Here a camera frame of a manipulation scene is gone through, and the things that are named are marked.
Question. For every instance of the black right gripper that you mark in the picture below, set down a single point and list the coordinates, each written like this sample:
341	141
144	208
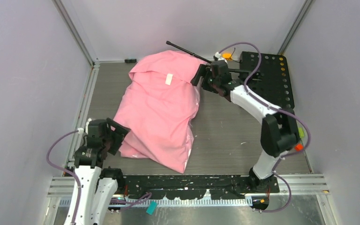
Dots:
201	71

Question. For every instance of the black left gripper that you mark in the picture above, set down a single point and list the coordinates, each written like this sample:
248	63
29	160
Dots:
120	133

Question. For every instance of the pink pillowcase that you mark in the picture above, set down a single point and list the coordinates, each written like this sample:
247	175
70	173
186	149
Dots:
158	107

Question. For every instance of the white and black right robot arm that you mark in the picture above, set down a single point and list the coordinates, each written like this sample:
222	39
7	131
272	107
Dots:
279	131

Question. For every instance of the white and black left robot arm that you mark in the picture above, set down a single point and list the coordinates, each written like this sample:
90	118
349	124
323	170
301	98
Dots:
95	185

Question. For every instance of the orange yellow small device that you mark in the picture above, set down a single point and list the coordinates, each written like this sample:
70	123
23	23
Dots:
227	56

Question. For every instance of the black perforated music stand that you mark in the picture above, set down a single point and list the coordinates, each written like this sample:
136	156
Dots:
271	81

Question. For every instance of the teal tape piece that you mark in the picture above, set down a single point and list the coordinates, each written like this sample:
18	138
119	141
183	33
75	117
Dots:
151	208

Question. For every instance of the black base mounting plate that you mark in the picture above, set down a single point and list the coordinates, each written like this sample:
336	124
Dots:
193	187

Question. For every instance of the green small block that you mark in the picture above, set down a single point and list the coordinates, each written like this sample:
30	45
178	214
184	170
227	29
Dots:
301	132

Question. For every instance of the red orange small block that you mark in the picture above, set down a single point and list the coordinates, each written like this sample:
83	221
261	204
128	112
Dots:
299	147

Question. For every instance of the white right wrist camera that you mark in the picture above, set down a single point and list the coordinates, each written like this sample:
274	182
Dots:
218	56

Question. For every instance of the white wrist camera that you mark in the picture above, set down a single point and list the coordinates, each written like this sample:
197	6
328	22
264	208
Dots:
87	125
218	56

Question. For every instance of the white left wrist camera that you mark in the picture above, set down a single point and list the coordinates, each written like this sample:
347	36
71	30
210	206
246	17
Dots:
87	125

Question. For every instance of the small black wall clip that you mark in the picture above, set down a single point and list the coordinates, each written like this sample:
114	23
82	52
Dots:
130	61

